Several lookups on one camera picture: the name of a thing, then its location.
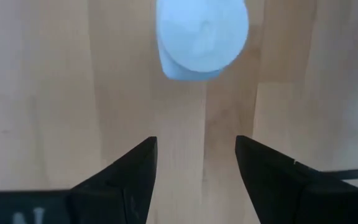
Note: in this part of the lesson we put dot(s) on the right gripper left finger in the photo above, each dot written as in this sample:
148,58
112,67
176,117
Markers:
135,186

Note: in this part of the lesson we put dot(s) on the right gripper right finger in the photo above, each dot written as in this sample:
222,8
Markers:
266,180

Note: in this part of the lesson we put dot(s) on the white bottle blue label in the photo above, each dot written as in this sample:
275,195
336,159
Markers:
202,37

